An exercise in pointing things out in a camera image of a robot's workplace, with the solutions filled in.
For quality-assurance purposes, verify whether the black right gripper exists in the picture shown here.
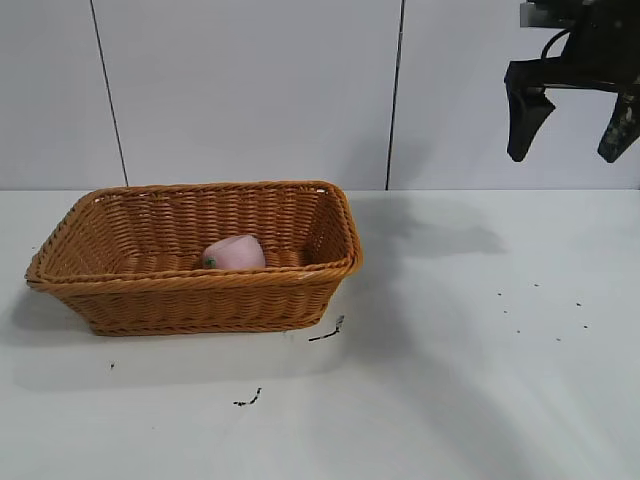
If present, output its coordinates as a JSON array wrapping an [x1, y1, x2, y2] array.
[[503, 0, 640, 164]]

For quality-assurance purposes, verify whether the pink peach with green stem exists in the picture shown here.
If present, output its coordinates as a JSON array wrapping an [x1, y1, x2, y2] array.
[[201, 234, 267, 271]]

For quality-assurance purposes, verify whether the brown woven wicker basket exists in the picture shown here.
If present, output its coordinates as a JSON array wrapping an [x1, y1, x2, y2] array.
[[25, 180, 365, 337]]

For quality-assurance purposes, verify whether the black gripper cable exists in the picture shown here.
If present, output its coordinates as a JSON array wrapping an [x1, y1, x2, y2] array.
[[541, 28, 572, 62]]

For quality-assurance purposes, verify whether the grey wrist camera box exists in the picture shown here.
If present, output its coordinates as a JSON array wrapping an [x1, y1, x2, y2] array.
[[518, 1, 597, 29]]

